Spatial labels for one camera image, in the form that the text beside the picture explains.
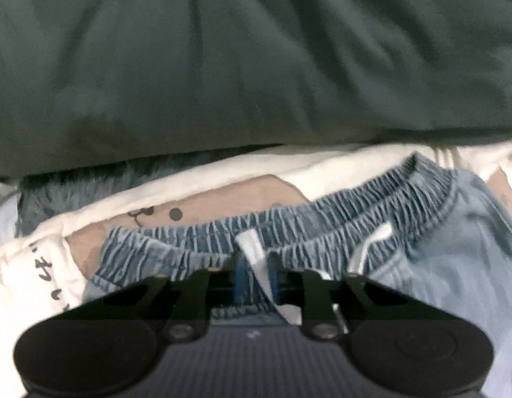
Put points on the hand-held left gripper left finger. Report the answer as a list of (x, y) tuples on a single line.
[(241, 282)]

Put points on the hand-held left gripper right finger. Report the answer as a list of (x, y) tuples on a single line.
[(273, 282)]

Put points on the blue denim pants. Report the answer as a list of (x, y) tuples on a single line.
[(446, 248)]

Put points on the grey-blue fleece cloth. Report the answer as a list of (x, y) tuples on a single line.
[(73, 190)]

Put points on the dark green pillow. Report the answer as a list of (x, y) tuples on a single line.
[(239, 58)]

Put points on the cream bear print blanket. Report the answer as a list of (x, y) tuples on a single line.
[(15, 273)]

